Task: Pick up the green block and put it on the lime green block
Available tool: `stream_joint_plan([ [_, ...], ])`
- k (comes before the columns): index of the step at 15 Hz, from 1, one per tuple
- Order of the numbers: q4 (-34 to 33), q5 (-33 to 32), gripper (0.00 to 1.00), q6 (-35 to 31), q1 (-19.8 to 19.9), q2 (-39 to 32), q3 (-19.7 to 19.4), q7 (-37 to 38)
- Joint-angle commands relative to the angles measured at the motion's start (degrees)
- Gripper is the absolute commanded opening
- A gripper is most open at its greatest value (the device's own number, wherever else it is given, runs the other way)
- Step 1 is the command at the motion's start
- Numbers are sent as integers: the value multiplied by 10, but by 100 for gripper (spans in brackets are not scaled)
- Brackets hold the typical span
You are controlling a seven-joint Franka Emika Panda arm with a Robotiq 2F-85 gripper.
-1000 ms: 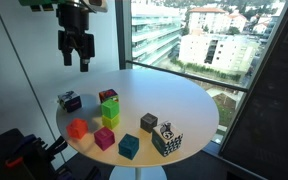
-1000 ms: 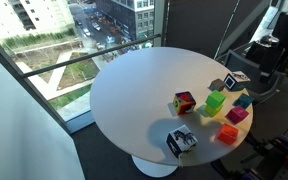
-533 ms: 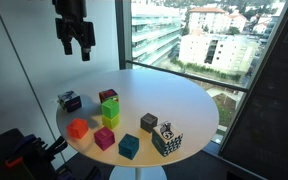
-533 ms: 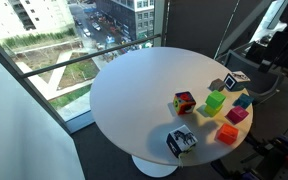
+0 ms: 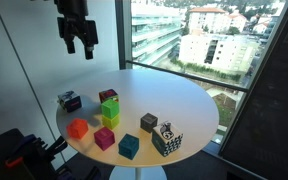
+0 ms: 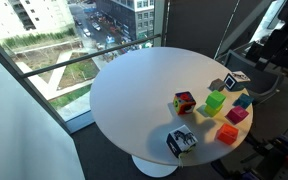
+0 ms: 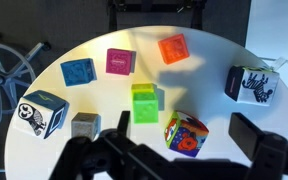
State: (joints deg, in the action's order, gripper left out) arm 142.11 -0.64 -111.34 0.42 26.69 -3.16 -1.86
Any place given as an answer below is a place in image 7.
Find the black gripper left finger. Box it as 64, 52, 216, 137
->
48, 110, 185, 180

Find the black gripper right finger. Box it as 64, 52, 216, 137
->
228, 112, 288, 180

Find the grey rubber block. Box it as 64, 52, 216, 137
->
70, 111, 102, 140

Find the teal rubber block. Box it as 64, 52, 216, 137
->
59, 57, 98, 88

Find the magenta rubber block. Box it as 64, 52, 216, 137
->
105, 48, 137, 77

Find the orange rubber block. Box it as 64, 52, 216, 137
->
157, 33, 190, 65

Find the owl print fabric cube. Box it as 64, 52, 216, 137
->
11, 89, 70, 140

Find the zebra print fabric cube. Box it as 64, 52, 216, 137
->
224, 57, 288, 107

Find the colourful fabric cube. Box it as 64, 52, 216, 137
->
164, 110, 210, 158

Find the blue grey office chair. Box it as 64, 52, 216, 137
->
0, 30, 52, 134

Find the black equipment stand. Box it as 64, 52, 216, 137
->
106, 0, 207, 32

